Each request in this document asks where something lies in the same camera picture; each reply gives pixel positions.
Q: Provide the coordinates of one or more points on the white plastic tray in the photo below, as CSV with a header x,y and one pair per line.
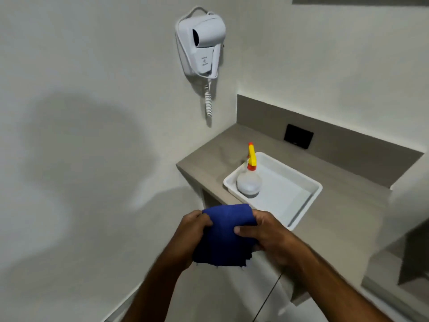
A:
x,y
273,189

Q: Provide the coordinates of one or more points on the person's right hand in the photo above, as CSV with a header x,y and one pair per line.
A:
x,y
273,238

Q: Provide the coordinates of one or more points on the white wall-mounted hair dryer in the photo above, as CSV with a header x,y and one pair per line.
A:
x,y
207,40

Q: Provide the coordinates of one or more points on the person's left hand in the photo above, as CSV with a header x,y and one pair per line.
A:
x,y
187,236

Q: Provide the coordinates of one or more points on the white hair dryer wall holder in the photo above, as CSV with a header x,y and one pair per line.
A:
x,y
185,46

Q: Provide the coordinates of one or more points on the person's left thumb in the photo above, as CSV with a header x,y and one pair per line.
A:
x,y
203,220

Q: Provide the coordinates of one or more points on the spray bottle with yellow nozzle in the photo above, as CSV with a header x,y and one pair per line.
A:
x,y
249,182

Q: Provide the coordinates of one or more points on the blue cloth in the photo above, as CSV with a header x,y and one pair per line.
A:
x,y
225,236

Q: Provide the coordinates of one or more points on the black wall socket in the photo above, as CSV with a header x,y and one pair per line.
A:
x,y
298,136

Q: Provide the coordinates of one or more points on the person's right thumb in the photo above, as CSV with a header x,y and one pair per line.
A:
x,y
245,230

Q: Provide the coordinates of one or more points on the person's left forearm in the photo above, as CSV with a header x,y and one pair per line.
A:
x,y
150,291

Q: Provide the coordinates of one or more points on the person's right forearm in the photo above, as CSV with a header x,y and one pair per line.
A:
x,y
335,290

